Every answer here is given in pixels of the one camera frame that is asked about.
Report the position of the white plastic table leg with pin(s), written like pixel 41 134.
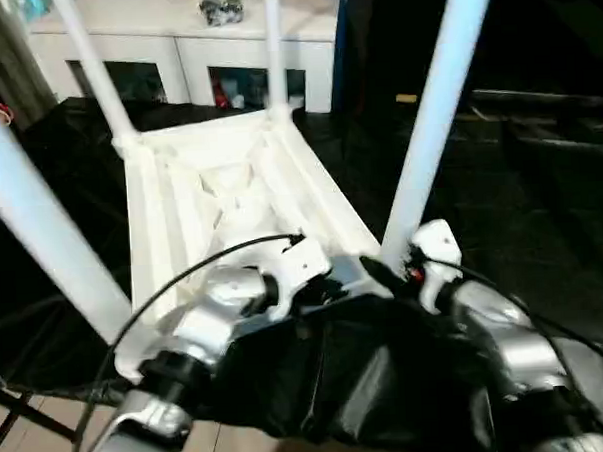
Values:
pixel 41 217
pixel 100 74
pixel 432 130
pixel 275 52

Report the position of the white plastic table top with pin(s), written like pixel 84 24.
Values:
pixel 180 201

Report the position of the black shiny mat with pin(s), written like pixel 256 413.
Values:
pixel 388 372

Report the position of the black flat bar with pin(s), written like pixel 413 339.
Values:
pixel 551 97

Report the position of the black cabinet with gold label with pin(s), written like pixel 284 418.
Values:
pixel 548 25

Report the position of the white cabinet with glass doors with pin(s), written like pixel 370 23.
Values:
pixel 173 46

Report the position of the black silver wrapped bundle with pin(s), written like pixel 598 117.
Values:
pixel 222 10

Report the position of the red clothes hangers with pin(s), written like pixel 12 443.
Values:
pixel 3 113

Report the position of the grey curtain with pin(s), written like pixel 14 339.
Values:
pixel 9 58

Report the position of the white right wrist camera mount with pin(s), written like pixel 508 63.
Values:
pixel 437 250

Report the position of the black folding table frame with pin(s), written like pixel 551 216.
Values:
pixel 24 413

